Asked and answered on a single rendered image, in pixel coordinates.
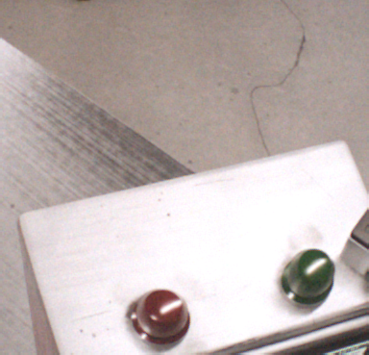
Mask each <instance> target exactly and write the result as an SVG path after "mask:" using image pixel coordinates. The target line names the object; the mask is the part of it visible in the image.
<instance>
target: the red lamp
mask: <svg viewBox="0 0 369 355"><path fill-rule="evenodd" d="M190 322H191V320H190V314H189V311H188V308H187V305H186V301H185V299H184V298H183V297H181V296H180V295H179V294H178V293H177V292H174V291H171V290H169V289H163V288H159V289H153V290H151V291H148V292H146V293H145V294H143V295H142V296H141V297H140V298H139V300H138V302H137V304H136V305H135V306H134V310H133V313H132V318H131V326H132V330H133V331H134V334H135V335H136V337H137V338H139V339H140V341H141V342H144V343H145V344H147V345H149V346H153V347H156V348H166V347H173V346H174V345H176V344H178V343H180V342H181V341H183V340H184V339H185V336H186V334H187V333H188V330H189V326H190Z"/></svg>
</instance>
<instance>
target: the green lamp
mask: <svg viewBox="0 0 369 355"><path fill-rule="evenodd" d="M334 273H335V265H334V263H333V259H332V258H331V256H330V255H328V253H327V252H326V251H325V252H324V251H323V250H321V249H319V248H307V249H304V250H302V251H300V252H299V253H297V254H296V255H295V256H294V258H293V259H292V261H290V262H289V263H288V264H287V265H286V266H285V268H284V269H283V273H282V275H281V277H280V282H279V284H280V292H281V294H282V296H283V299H285V300H286V302H288V303H289V304H290V305H291V306H292V305H293V306H295V307H296V308H303V309H311V308H315V307H317V306H319V305H321V304H322V303H323V302H324V301H325V300H327V299H328V297H329V294H330V293H331V291H332V287H333V282H334V280H333V277H334Z"/></svg>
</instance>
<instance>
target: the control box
mask: <svg viewBox="0 0 369 355"><path fill-rule="evenodd" d="M368 196H369V195H368V193H367V191H366V189H365V187H364V184H363V183H362V179H361V177H360V176H359V171H358V170H357V167H356V163H355V161H354V159H353V157H352V153H351V151H350V150H349V148H348V144H347V143H345V142H344V141H341V140H339V141H332V142H329V143H325V144H321V145H318V146H311V147H308V148H304V149H301V150H298V151H290V152H286V153H282V154H280V155H275V156H272V157H268V158H264V159H257V160H252V161H250V162H246V163H242V164H238V165H231V166H227V167H223V168H218V169H215V170H207V171H204V172H200V173H195V174H191V175H188V176H184V177H180V178H175V179H172V180H168V181H163V182H159V183H156V184H152V185H145V186H140V187H136V188H132V189H128V190H123V191H118V192H114V193H111V194H107V193H106V194H103V195H99V196H95V197H91V198H89V199H85V200H82V199H81V200H78V201H74V202H70V203H66V204H60V205H56V206H53V207H50V208H46V209H45V208H42V209H39V210H35V211H32V212H26V213H23V215H21V216H20V217H19V218H18V221H17V227H18V234H19V239H20V247H21V255H22V262H23V269H24V277H25V283H26V287H27V292H28V298H29V306H30V313H31V320H32V325H33V329H34V334H35V341H36V349H37V355H296V354H299V353H302V352H305V351H308V350H311V349H313V348H316V347H319V346H322V345H326V344H330V343H334V342H339V341H342V340H345V339H347V338H351V337H353V336H355V335H359V334H364V333H368V332H369V271H368V273H367V274H366V275H363V274H361V272H358V271H357V270H356V269H354V268H353V267H352V266H349V265H348V264H347V263H345V262H344V261H342V259H341V258H340V257H339V256H340V253H341V252H342V250H343V248H344V246H345V242H346V240H347V239H348V237H349V235H350V234H351V231H352V229H353V228H354V227H355V226H356V224H357V222H358V221H359V219H360V218H361V217H362V216H363V213H365V212H366V210H367V209H368V206H369V197H368ZM307 248H319V249H321V250H323V251H324V252H325V251H326V252H327V253H328V255H330V256H331V258H332V259H333V263H334V265H335V273H334V277H333V280H334V282H333V287H332V291H331V293H330V294H329V297H328V299H327V300H325V301H324V302H323V303H322V304H321V305H319V306H317V307H315V308H311V309H303V308H296V307H295V306H293V305H292V306H291V305H290V304H289V303H288V302H286V300H285V299H283V296H282V294H281V292H280V284H279V282H280V277H281V275H282V273H283V269H284V268H285V266H286V265H287V264H288V263H289V262H290V261H292V259H293V258H294V256H295V255H296V254H297V253H299V252H300V251H302V250H304V249H307ZM159 288H163V289H169V290H171V291H174V292H177V293H178V294H179V295H180V296H181V297H183V298H184V300H185V301H186V305H187V308H188V311H189V314H190V320H191V322H190V326H189V330H188V333H187V334H186V336H185V338H184V340H183V341H181V342H180V343H178V344H176V345H174V346H173V347H166V348H156V347H153V346H149V345H147V344H145V343H144V342H141V341H140V339H139V338H137V337H136V335H135V334H134V331H133V330H132V326H131V318H132V313H133V310H134V306H135V305H136V304H137V302H138V300H139V298H140V297H141V296H142V295H143V294H145V293H146V292H148V291H151V290H153V289H159Z"/></svg>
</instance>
